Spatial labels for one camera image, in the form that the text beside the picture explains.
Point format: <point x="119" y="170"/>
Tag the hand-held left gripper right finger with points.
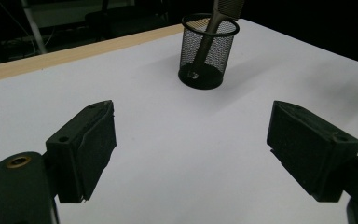
<point x="310" y="152"/>

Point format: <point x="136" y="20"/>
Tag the white-legged wooden desk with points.
<point x="34" y="29"/>

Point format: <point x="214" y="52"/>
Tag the white table sheet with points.
<point x="167" y="140"/>

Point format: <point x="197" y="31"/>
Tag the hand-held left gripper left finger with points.
<point x="84" y="155"/>

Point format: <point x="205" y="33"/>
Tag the dark brown comb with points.
<point x="227" y="7"/>

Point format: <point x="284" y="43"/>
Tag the black mesh pen holder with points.
<point x="205" y="81"/>

